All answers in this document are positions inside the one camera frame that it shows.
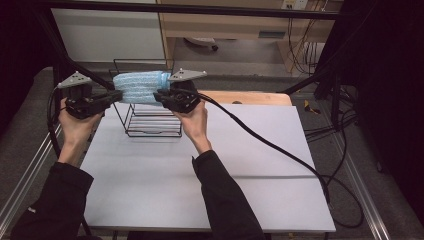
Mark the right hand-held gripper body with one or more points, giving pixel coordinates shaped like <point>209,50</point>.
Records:
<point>183,98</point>

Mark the person's left hand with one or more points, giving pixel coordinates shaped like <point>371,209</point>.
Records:
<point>76,130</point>

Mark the light wooden desk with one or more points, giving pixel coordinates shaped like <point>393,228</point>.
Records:
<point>233,28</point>

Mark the black curtain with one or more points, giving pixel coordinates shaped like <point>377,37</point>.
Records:
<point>20,50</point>
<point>393,83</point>

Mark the chair base with caster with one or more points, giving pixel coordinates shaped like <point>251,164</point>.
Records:
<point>201,41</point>

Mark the person's right hand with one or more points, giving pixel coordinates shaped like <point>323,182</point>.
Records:
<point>196,126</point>

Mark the white board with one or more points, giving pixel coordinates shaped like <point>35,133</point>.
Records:
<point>266,186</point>

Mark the white wall outlet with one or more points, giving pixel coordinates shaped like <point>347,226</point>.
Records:
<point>295,4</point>

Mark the black frame strut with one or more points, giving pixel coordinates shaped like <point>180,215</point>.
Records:
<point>335,96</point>
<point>55,50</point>

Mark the wooden table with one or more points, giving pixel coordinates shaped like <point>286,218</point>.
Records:
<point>253,97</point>

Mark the aluminium rail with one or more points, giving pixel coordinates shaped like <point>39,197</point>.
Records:
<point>30,173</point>
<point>363,193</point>

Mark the black horizontal frame bar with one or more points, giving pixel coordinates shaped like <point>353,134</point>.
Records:
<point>200,9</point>

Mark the yellow black tape strip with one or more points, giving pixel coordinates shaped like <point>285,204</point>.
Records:
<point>310,107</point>

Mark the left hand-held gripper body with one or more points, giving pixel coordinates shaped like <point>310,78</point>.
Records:
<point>81,103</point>

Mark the blue striped cloth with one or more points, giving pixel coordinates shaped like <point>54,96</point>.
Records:
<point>140,86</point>

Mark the white cabinet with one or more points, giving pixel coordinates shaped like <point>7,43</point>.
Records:
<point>106,33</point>

